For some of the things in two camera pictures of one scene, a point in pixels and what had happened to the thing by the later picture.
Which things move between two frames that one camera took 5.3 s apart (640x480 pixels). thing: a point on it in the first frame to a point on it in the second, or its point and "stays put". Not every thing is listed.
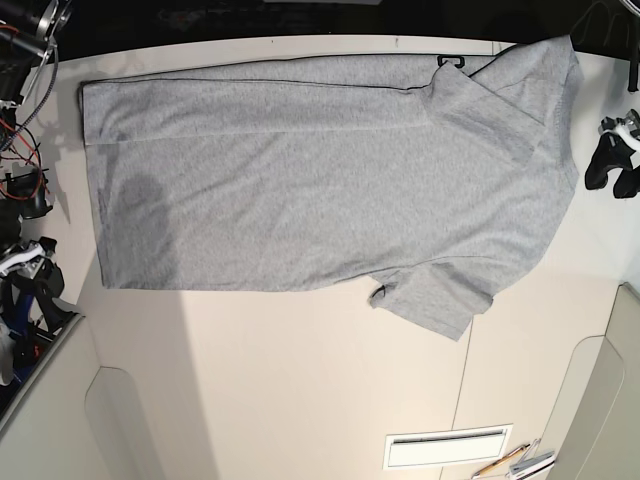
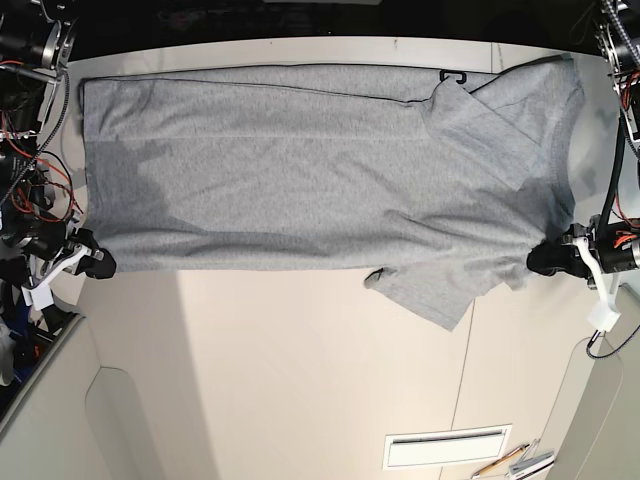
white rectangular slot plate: x=447 y=447 stays put
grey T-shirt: x=425 y=181 stays put
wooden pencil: x=503 y=459 stays put
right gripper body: x=30 y=257 to x=76 y=246
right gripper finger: x=53 y=279 to x=100 y=265
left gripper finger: x=610 y=153 to x=553 y=256
